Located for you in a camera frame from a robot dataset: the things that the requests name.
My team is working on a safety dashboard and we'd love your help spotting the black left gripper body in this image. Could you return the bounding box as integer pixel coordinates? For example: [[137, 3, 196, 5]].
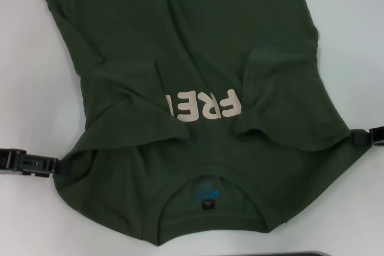
[[0, 147, 28, 173]]

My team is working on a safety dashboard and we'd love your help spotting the dark green FREE T-shirt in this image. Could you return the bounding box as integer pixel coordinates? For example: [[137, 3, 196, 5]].
[[39, 0, 373, 240]]

